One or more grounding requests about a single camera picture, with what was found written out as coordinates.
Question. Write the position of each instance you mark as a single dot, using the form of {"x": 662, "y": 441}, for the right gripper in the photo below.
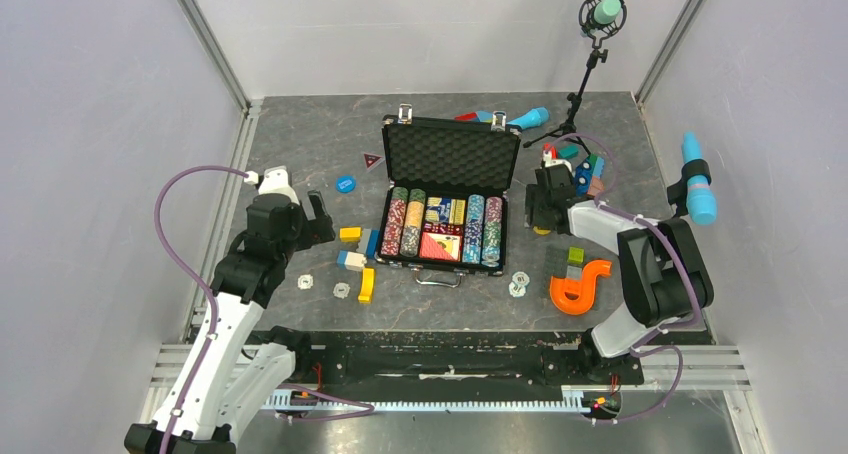
{"x": 534, "y": 217}

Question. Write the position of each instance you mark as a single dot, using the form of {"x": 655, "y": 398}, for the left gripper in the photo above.
{"x": 319, "y": 229}

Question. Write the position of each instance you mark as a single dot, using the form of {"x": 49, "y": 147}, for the blue round button chip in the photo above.
{"x": 345, "y": 184}

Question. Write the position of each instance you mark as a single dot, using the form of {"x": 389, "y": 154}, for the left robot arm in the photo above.
{"x": 208, "y": 407}

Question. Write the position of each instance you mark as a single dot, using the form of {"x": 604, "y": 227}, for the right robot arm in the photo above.
{"x": 665, "y": 283}

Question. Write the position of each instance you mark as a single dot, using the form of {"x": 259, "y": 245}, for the yellow small block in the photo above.
{"x": 351, "y": 234}

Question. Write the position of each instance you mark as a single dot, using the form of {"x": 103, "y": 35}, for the white blue block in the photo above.
{"x": 352, "y": 261}

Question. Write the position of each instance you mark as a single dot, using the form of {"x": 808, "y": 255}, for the blue toy car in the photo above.
{"x": 588, "y": 175}

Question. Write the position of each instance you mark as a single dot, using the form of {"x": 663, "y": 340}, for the blue grey block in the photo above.
{"x": 368, "y": 243}

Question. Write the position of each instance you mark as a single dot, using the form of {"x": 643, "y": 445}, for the grey poker chip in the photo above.
{"x": 341, "y": 290}
{"x": 305, "y": 282}

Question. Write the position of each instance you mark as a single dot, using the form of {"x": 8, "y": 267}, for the grey lego plate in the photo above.
{"x": 555, "y": 264}

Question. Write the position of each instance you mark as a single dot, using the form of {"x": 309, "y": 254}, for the teal small block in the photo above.
{"x": 568, "y": 152}

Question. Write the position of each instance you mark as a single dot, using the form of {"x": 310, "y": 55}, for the red small block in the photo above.
{"x": 548, "y": 153}

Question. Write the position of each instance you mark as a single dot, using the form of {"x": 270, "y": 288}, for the lime lego brick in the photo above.
{"x": 575, "y": 256}

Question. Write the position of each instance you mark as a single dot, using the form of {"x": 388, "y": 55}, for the yellow long block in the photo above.
{"x": 368, "y": 282}

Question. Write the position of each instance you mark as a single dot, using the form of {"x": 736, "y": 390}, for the blue chip row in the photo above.
{"x": 473, "y": 229}

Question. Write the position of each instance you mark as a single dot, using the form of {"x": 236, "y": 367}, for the red chip row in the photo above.
{"x": 393, "y": 229}

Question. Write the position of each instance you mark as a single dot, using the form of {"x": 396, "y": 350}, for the green purple chip row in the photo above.
{"x": 492, "y": 232}

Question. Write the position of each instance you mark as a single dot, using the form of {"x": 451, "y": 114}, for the blue toy microphone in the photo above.
{"x": 534, "y": 118}

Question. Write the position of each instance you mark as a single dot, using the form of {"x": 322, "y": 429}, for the blue playing card deck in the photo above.
{"x": 445, "y": 210}

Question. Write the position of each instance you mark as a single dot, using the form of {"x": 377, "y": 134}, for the orange curved track piece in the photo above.
{"x": 574, "y": 293}

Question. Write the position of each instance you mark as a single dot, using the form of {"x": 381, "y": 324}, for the black poker case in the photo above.
{"x": 449, "y": 158}

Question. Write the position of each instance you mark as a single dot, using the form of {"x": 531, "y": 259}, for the red blue flat blocks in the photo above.
{"x": 476, "y": 116}

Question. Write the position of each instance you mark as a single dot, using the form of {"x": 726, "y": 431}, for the red dice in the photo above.
{"x": 442, "y": 228}

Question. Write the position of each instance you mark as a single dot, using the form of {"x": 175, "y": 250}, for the red playing card deck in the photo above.
{"x": 443, "y": 247}

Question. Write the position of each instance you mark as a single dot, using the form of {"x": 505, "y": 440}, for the blue microphone on stand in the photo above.
{"x": 691, "y": 195}

